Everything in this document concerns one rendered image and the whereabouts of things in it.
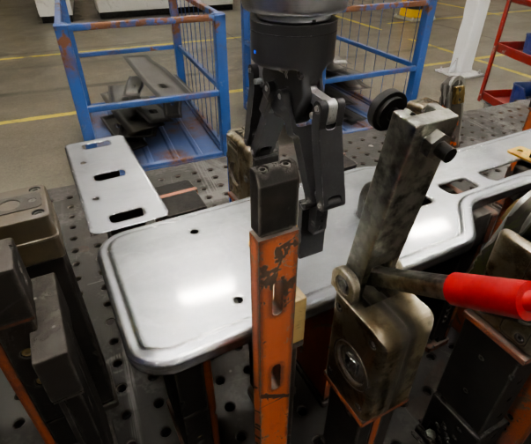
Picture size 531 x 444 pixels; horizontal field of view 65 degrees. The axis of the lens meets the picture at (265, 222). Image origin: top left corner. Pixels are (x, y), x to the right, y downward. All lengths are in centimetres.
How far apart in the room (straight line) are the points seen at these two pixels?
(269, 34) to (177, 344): 28
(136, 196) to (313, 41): 35
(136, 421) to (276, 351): 42
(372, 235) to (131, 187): 40
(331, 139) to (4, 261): 29
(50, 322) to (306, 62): 33
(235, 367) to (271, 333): 44
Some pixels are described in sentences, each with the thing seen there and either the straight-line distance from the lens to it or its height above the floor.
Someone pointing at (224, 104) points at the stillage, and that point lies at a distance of 245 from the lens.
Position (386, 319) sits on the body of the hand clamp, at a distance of 36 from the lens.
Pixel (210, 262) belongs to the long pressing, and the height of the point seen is 100.
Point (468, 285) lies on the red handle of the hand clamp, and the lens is 28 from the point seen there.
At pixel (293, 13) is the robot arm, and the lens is 35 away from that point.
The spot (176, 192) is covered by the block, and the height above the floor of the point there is 98.
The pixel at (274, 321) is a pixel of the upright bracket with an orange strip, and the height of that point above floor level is 108.
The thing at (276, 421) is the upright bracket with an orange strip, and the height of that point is 94.
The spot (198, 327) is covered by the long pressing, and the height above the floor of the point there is 100.
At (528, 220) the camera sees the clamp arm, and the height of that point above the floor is 109.
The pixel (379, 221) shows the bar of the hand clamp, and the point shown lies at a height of 114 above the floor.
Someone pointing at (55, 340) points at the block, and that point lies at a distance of 44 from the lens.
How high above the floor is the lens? 131
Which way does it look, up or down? 35 degrees down
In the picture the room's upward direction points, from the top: straight up
